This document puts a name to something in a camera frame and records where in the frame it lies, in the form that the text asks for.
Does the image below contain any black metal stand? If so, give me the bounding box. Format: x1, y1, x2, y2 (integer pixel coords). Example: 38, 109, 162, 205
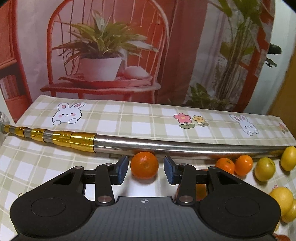
265, 44, 282, 68

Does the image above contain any printed room backdrop cloth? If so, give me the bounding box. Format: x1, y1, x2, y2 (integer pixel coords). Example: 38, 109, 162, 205
1, 1, 275, 121

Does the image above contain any telescopic steel rod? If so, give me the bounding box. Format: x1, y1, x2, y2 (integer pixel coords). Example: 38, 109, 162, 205
1, 113, 286, 160

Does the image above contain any wooden board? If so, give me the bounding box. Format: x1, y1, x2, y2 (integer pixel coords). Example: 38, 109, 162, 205
267, 27, 296, 137

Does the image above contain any orange tangerine small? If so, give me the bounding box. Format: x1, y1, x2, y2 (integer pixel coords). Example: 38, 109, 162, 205
215, 158, 235, 174

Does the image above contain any large yellow lemon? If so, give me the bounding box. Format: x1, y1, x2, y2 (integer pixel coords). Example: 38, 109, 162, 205
280, 146, 296, 171

